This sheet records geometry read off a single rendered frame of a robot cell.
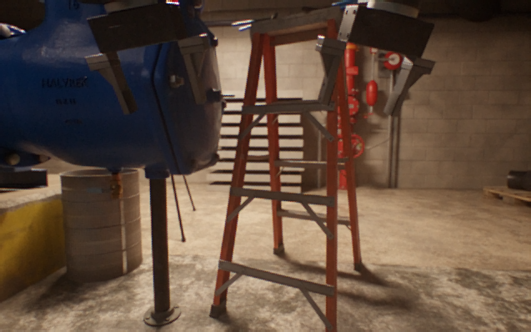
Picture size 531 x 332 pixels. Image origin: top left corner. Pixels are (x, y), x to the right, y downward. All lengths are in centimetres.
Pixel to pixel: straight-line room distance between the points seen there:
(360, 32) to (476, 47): 462
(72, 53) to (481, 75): 480
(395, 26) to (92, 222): 142
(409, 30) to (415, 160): 409
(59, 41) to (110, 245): 95
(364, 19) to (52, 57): 82
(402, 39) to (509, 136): 474
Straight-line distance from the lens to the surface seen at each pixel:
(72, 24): 102
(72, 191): 155
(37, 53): 103
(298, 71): 428
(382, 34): 48
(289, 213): 152
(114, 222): 154
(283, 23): 120
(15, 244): 166
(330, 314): 102
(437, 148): 466
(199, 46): 46
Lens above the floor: 69
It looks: 5 degrees down
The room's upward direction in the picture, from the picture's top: straight up
